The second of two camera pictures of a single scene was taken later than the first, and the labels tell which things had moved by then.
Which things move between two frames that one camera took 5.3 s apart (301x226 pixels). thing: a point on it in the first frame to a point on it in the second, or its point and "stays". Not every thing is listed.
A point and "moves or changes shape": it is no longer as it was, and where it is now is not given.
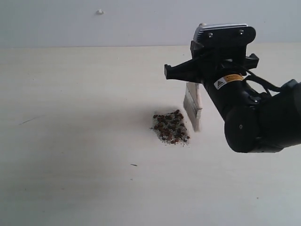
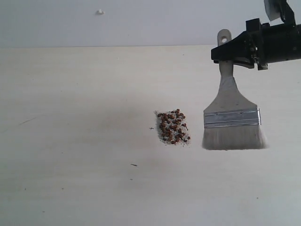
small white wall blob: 99,12 stays
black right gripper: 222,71 to 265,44
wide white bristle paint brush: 193,104 moves or changes shape
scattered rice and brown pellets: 170,129 stays
